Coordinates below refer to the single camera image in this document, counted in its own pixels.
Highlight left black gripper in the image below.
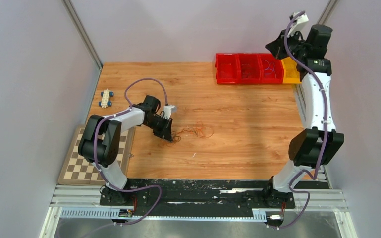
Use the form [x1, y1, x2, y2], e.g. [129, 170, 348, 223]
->
[145, 116, 174, 143]

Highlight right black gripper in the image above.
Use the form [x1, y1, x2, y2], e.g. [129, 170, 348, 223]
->
[265, 28, 308, 61]

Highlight orange wire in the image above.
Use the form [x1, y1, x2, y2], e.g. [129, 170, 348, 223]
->
[177, 121, 215, 139]

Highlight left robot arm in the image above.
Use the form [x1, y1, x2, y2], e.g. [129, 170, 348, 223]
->
[78, 96, 177, 205]

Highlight right red bin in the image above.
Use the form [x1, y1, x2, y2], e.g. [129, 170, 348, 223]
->
[259, 53, 283, 84]

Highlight yellow bin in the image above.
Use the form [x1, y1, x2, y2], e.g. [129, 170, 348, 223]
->
[280, 57, 301, 84]

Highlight middle red bin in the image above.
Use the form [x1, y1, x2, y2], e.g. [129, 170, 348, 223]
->
[237, 54, 261, 85]

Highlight toy block car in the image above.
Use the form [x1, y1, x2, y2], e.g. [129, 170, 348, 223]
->
[99, 89, 114, 109]

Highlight wooden chessboard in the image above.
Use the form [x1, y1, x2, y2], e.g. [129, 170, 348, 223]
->
[57, 124, 135, 185]

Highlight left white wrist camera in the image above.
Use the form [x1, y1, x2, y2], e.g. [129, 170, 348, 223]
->
[161, 105, 177, 119]

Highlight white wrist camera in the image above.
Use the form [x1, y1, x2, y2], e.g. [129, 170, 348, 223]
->
[161, 105, 177, 119]
[287, 11, 309, 37]

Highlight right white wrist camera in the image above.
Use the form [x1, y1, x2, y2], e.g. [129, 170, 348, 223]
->
[287, 11, 309, 37]

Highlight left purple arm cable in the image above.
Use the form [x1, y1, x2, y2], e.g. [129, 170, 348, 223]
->
[93, 77, 168, 227]

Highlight slotted cable duct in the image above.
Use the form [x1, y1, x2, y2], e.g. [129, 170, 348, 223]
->
[59, 208, 267, 222]

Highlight aluminium frame rail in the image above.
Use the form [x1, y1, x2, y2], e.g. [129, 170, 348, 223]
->
[51, 185, 349, 212]

